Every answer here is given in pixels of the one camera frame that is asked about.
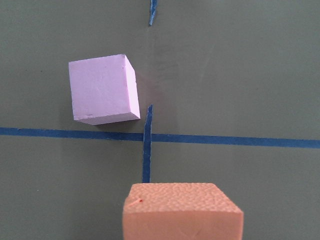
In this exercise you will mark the orange foam cube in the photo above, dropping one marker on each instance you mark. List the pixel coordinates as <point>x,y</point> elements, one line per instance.
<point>180,211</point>

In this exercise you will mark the pink foam cube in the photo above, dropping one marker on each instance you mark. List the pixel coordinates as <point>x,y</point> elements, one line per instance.
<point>103,90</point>

